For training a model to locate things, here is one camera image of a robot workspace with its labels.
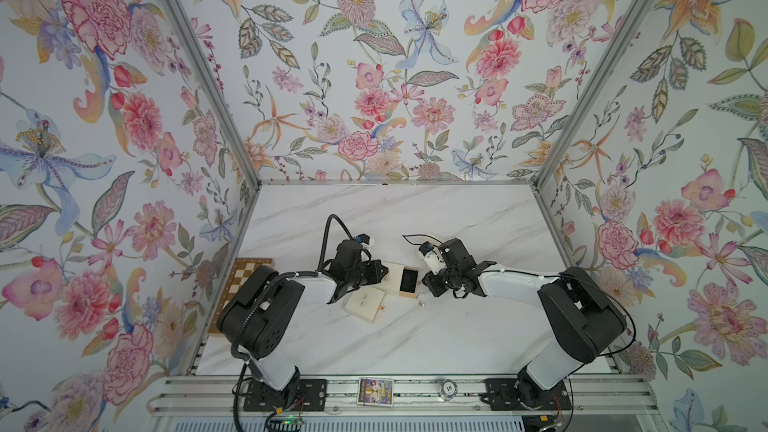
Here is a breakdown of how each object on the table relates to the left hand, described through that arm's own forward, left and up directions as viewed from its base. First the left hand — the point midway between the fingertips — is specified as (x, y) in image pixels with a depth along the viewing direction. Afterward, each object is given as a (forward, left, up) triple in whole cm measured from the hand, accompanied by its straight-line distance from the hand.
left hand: (393, 270), depth 91 cm
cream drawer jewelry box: (-10, +8, -1) cm, 13 cm away
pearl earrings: (-8, -8, -5) cm, 12 cm away
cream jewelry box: (-3, -2, -2) cm, 4 cm away
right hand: (0, -10, -4) cm, 11 cm away
